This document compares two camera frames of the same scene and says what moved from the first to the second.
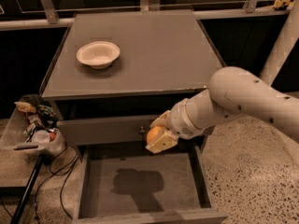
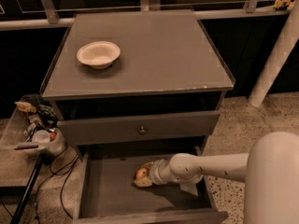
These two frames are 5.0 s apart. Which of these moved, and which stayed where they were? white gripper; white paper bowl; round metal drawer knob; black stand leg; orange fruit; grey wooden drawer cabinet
Moved: orange fruit; white gripper
Stayed: grey wooden drawer cabinet; black stand leg; round metal drawer knob; white paper bowl
